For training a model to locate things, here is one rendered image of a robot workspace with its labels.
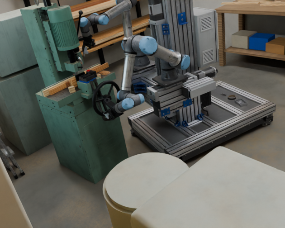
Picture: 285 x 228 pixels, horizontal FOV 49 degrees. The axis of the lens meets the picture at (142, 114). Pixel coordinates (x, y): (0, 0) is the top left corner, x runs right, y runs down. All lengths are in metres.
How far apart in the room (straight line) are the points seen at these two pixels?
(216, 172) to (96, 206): 2.37
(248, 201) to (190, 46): 2.54
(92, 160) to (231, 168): 2.45
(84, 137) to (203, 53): 1.27
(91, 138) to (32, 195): 0.79
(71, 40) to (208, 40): 1.19
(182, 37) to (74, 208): 1.70
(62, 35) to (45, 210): 1.45
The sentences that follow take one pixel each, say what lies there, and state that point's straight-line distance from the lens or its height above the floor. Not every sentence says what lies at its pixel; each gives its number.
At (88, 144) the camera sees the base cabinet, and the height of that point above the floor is 0.42.
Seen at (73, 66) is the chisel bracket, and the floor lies 1.05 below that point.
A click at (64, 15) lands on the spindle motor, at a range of 2.52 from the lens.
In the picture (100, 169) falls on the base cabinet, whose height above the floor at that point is 0.10.
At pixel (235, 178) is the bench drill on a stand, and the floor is 1.58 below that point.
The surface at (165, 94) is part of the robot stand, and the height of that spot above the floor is 0.71.
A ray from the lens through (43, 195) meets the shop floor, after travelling 3.07.
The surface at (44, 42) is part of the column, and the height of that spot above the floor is 1.25.
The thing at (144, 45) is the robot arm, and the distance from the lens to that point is 2.14.
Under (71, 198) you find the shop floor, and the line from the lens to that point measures 2.92.
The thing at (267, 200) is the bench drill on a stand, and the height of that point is 1.58.
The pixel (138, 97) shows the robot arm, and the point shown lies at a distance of 2.23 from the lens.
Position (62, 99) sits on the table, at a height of 0.90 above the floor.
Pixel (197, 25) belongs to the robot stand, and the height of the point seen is 1.15.
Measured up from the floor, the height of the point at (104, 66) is 0.92.
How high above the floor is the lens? 1.85
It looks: 29 degrees down
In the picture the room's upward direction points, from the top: 10 degrees counter-clockwise
